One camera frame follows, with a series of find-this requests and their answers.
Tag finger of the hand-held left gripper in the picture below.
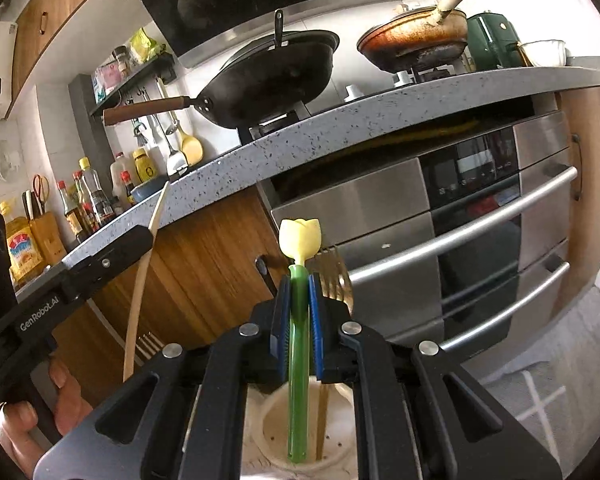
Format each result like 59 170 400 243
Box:
61 225 154 305

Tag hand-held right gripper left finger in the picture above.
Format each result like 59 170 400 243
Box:
32 275 293 480

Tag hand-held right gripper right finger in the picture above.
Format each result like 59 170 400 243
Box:
309 274 563 480

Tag long wooden chopstick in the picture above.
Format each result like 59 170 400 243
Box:
122 180 172 385

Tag yellow tulip green-stem utensil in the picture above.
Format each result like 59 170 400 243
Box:
279 217 322 465

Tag white utensil holder cup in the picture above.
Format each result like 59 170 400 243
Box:
245 380 361 480

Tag person's left hand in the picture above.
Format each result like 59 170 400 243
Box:
0 359 95 480

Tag silver metal fork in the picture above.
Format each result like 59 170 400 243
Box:
316 249 355 313

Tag red-cap sauce bottle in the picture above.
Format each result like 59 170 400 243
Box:
56 180 88 241
72 171 98 233

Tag yellow-cap dark sauce bottle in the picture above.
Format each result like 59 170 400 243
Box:
78 157 116 226

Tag wooden knife block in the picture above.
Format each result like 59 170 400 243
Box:
27 212 66 266

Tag large yellow oil bottle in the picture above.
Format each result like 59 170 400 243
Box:
0 201 46 283

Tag blue bowl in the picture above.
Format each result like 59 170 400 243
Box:
130 176 168 204

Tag white plastic jug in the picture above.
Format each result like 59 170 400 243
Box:
111 152 133 206

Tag wooden base cabinet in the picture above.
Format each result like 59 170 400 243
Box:
50 187 291 386

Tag yellow squeeze bottle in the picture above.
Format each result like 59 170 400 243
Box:
132 148 157 184

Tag metal ladle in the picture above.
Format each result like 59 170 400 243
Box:
150 110 188 176

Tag stainless steel built-in appliance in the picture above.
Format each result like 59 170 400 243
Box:
257 87 581 361

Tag pink packet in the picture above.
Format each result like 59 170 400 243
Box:
94 62 123 93

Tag gas stove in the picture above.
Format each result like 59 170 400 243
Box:
247 57 473 143

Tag yellow-green snack packet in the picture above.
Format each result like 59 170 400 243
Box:
130 27 166 63

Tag wooden side cabinet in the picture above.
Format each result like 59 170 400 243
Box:
555 85 600 301

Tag green air fryer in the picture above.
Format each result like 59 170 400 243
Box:
466 11 523 71

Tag black cabinet handle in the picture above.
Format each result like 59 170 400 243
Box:
255 255 281 296

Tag red-handled scissors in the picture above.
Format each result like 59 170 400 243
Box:
32 174 50 213

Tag white wall socket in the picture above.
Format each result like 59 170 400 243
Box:
0 135 23 181

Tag black wall shelf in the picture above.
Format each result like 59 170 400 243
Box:
87 52 177 118

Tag black wok with wooden handle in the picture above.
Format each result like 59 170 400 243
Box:
102 30 341 131

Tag wooden wall cabinet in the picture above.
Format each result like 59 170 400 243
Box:
5 0 131 116

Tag rusty frying pan beige handle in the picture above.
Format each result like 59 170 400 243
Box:
356 0 492 73

